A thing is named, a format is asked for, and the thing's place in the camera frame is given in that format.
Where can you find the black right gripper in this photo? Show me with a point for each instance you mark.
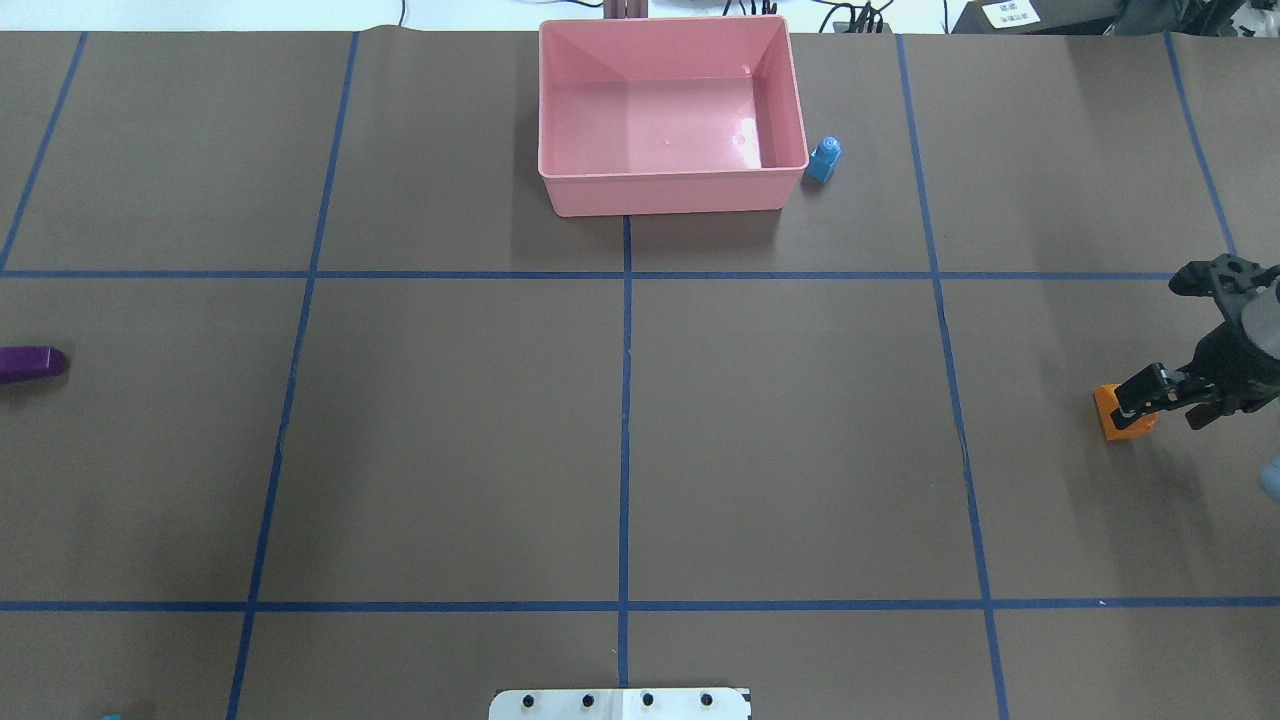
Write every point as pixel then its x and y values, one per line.
pixel 1238 362

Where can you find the orange sloped toy block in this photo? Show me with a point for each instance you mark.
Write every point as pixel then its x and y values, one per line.
pixel 1116 426

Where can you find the purple sloped toy block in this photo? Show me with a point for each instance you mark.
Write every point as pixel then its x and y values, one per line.
pixel 30 363

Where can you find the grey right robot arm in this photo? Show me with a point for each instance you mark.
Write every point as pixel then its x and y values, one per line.
pixel 1233 370

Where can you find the pink plastic box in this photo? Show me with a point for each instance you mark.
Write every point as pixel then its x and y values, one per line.
pixel 668 115

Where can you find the small blue toy block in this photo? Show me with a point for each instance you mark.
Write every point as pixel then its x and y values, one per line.
pixel 823 159

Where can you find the black device with label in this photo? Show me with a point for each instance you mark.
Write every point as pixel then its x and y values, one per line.
pixel 1036 17

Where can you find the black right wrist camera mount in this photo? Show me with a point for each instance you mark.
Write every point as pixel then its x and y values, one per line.
pixel 1242 290

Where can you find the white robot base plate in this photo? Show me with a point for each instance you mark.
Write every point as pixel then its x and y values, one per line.
pixel 623 703

